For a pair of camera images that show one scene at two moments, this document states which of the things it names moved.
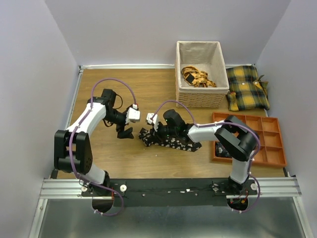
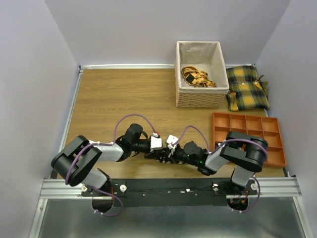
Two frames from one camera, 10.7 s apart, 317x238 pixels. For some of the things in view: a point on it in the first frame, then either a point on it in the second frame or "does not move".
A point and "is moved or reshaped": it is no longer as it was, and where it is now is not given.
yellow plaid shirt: (247, 92) does not move
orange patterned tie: (197, 78) does not move
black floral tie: (148, 139) is moved or reshaped
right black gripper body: (165, 131) → (178, 148)
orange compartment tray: (271, 151) does not move
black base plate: (171, 192) does not move
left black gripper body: (117, 118) → (141, 146)
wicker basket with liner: (201, 76) does not move
